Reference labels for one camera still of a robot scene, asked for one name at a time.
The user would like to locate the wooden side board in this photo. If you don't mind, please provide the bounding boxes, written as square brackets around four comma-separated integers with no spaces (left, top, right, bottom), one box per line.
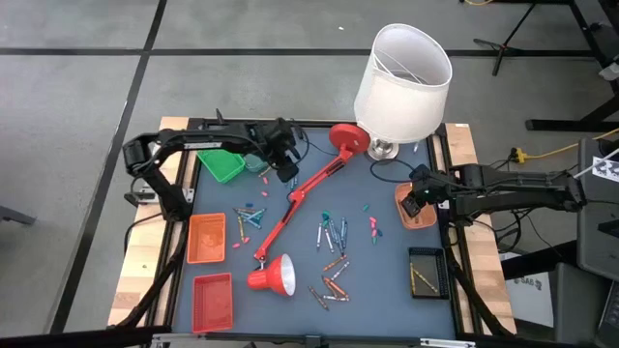
[106,115,199,330]
[437,122,517,335]

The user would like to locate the green mesh basket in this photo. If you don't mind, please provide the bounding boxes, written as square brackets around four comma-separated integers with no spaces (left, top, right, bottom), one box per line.
[195,148,247,185]

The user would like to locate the orange plastic bin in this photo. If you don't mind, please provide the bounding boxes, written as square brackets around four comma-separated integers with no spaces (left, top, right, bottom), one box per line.
[394,182,438,231]

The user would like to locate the black tripod stand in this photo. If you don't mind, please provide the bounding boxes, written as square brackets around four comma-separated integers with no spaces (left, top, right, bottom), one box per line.
[472,0,604,77]

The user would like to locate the yellow extension cord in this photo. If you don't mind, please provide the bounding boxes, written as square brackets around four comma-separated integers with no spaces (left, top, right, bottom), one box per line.
[511,126,619,163]

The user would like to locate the orange crayon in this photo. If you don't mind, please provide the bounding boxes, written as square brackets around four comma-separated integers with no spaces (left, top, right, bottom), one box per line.
[322,254,349,273]

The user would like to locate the red desk lamp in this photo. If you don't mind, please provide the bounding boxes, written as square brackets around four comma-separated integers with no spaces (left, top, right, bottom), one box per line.
[246,123,372,297]

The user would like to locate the grey furniture foot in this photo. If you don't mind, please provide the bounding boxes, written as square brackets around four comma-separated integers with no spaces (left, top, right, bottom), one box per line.
[0,205,38,227]

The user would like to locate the dark grey tower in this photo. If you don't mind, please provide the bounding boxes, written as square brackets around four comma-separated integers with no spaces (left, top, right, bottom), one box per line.
[550,260,611,347]

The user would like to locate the black rig beam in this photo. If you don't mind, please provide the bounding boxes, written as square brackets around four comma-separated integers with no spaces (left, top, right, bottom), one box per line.
[0,326,173,348]

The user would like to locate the red-orange crayon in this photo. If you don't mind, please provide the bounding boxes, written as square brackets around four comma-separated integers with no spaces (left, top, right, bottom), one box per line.
[323,276,350,299]

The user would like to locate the red mesh basket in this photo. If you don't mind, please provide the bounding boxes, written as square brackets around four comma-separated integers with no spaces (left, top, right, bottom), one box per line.
[192,272,234,334]

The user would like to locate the grey cabinet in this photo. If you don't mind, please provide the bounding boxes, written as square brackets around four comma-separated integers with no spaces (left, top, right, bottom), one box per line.
[577,137,619,281]

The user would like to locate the black-white marker tag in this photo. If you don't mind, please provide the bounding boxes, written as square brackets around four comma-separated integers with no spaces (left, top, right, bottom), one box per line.
[592,155,619,184]

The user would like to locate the white cardboard box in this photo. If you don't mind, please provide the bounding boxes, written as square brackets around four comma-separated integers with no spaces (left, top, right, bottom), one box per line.
[502,270,556,330]

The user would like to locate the black desk frame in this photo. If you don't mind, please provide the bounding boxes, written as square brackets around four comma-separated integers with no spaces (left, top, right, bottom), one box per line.
[525,0,619,132]

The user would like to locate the teal plastic bin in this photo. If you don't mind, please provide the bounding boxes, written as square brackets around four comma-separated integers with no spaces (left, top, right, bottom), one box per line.
[242,153,269,174]

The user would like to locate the white-shade table lamp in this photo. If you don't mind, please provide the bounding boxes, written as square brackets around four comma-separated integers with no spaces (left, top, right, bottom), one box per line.
[353,22,454,162]

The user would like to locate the black mesh basket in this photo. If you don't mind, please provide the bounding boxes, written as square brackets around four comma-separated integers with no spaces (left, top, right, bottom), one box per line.
[407,246,451,301]

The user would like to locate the orange mesh basket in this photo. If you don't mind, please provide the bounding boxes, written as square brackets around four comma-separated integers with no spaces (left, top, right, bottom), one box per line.
[186,212,227,265]

